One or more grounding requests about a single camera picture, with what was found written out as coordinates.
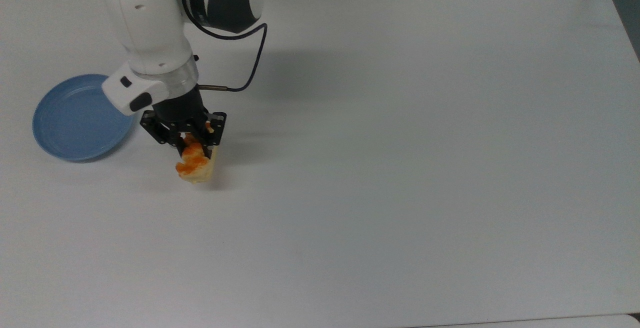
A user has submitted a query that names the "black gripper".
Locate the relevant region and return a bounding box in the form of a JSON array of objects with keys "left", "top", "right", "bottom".
[{"left": 139, "top": 88, "right": 228, "bottom": 160}]

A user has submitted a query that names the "bread with orange topping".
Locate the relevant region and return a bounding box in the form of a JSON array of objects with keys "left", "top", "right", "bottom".
[{"left": 175, "top": 122, "right": 220, "bottom": 184}]

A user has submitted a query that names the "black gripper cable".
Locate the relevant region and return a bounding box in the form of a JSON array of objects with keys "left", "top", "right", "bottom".
[{"left": 182, "top": 0, "right": 269, "bottom": 93}]

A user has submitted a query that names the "blue round plate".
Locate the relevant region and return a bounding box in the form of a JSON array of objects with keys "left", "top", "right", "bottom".
[{"left": 32, "top": 73, "right": 137, "bottom": 163}]

